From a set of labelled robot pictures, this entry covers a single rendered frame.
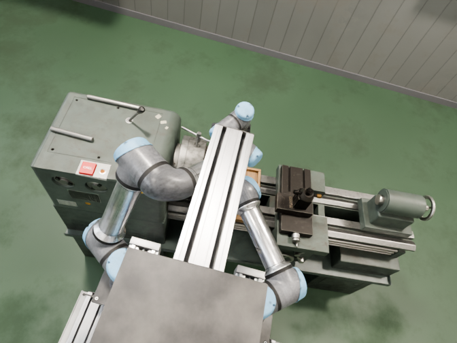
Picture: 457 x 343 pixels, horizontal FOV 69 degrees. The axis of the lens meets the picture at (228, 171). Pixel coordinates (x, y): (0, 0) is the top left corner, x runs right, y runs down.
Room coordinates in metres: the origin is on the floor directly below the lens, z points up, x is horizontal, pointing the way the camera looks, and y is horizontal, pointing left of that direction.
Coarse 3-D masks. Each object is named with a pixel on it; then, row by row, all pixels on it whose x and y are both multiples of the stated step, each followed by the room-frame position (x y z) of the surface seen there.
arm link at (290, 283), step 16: (256, 192) 0.72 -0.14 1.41; (240, 208) 0.63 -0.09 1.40; (256, 208) 0.65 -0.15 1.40; (256, 224) 0.59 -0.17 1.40; (256, 240) 0.53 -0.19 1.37; (272, 240) 0.55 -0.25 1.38; (272, 256) 0.49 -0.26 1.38; (272, 272) 0.43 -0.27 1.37; (288, 272) 0.44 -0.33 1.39; (288, 288) 0.39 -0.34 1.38; (304, 288) 0.41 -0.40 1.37; (288, 304) 0.34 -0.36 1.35
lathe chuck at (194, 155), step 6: (192, 138) 1.04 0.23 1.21; (192, 144) 0.99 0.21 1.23; (204, 144) 1.01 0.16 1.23; (192, 150) 0.95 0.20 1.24; (198, 150) 0.96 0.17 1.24; (204, 150) 0.97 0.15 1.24; (186, 156) 0.91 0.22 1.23; (192, 156) 0.92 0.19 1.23; (198, 156) 0.93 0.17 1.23; (204, 156) 0.94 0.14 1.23; (186, 162) 0.88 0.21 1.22; (192, 162) 0.89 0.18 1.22; (198, 162) 0.90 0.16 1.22
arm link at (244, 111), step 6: (246, 102) 0.94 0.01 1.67; (240, 108) 0.90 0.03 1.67; (246, 108) 0.91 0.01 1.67; (252, 108) 0.92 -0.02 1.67; (228, 114) 0.90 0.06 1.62; (234, 114) 0.89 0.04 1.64; (240, 114) 0.88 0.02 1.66; (246, 114) 0.89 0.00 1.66; (252, 114) 0.90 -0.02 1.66; (240, 120) 0.87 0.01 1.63; (246, 120) 0.88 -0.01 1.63; (246, 126) 0.90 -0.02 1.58
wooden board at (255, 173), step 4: (248, 168) 1.18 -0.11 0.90; (252, 168) 1.19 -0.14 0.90; (248, 172) 1.16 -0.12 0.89; (252, 172) 1.17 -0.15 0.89; (256, 172) 1.18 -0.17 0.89; (252, 176) 1.14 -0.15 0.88; (256, 176) 1.15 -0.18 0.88; (256, 180) 1.12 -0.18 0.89; (236, 216) 0.84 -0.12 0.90; (240, 216) 0.85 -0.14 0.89; (236, 220) 0.82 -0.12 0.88; (240, 220) 0.83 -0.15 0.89
